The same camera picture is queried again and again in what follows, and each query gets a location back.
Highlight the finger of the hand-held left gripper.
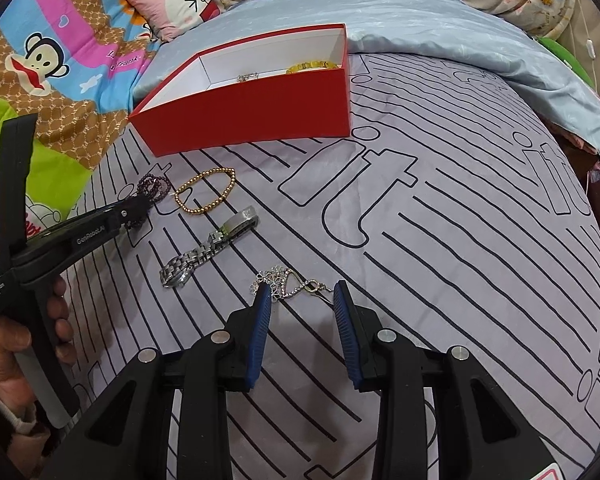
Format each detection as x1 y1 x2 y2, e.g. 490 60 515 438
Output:
97 194 153 233

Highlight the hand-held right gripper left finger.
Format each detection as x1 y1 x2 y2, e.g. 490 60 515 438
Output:
55 280 273 480

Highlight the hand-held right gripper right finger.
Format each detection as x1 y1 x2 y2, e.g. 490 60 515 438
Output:
332 280 561 480

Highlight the dark purple bead bracelet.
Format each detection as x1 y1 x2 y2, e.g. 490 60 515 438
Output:
127 172 172 231

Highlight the red cardboard box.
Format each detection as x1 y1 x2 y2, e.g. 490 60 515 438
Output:
128 22 352 157

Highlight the translucent yellow bead bracelet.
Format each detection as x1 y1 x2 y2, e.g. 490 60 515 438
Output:
286 59 342 75

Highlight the person's left forearm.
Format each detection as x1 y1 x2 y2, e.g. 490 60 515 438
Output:
0 400 56 480

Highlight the person's left hand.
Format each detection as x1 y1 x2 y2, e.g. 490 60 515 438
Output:
0 274 76 428

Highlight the silver metal watch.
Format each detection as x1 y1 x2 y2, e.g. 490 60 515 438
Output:
160 205 260 289

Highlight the colourful cartoon monkey blanket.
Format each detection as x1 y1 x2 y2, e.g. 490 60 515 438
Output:
0 0 181 271

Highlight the grey striped bed sheet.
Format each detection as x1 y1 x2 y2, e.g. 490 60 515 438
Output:
55 52 600 480

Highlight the pink rabbit pillow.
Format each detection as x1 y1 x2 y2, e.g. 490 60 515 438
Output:
122 0 226 43

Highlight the light blue quilt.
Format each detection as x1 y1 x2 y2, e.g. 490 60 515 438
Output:
132 0 600 153

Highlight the green plastic object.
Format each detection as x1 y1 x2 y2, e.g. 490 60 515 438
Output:
537 35 596 88

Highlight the gold bead bracelet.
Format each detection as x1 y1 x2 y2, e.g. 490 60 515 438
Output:
174 167 236 216

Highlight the white cable with switch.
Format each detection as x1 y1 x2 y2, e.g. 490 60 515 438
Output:
577 0 598 86

